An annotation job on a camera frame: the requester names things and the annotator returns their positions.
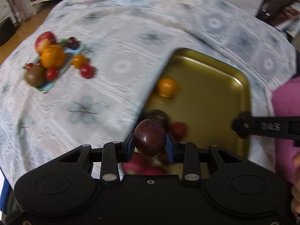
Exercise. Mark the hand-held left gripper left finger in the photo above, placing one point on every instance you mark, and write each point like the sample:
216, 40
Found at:
130, 145

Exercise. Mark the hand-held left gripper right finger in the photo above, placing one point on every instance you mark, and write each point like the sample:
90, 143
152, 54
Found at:
170, 148

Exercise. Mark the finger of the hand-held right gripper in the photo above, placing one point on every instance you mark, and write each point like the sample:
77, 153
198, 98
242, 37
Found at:
241, 124

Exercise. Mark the brown-red tomato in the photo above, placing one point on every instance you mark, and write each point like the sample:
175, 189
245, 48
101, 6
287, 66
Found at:
164, 158

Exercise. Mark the dark purple tomato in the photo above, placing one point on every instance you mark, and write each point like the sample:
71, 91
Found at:
148, 138

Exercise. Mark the red radish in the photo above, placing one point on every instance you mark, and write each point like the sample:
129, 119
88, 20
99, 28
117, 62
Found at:
155, 170
134, 165

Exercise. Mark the red cherry tomato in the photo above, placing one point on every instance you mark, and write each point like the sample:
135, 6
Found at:
178, 130
51, 74
29, 66
87, 70

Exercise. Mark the dark water chestnut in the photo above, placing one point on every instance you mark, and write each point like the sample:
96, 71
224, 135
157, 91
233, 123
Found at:
158, 116

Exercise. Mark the gold tray with blue rim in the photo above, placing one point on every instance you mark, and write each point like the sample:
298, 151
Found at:
206, 93

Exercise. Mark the small orange cherry tomato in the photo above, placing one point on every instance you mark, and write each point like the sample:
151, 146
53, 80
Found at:
166, 88

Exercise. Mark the person's pink clothing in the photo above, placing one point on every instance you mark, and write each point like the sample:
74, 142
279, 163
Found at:
286, 98

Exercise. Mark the white lace floral tablecloth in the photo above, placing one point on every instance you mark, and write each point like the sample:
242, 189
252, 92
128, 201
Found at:
105, 51

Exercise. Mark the light green rectangular plate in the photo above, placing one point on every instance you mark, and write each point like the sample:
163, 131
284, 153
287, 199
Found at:
46, 87

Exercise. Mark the stack of magazines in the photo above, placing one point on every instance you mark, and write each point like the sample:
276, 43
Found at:
290, 22

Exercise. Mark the large orange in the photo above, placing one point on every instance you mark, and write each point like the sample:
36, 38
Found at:
52, 57

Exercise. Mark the brown kiwi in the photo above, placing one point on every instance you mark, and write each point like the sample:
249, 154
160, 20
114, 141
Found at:
35, 76

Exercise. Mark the dark purple plum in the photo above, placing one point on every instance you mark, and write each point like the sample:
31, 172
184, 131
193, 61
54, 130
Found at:
72, 42

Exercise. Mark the black bag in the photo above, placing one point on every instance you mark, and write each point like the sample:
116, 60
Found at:
274, 4

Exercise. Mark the red apple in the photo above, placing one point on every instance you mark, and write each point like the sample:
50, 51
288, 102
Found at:
44, 41

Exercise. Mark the black speaker box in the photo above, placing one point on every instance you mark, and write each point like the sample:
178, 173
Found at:
4, 32

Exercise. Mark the white drawn poster board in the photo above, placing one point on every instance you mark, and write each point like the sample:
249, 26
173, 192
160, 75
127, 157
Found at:
9, 4

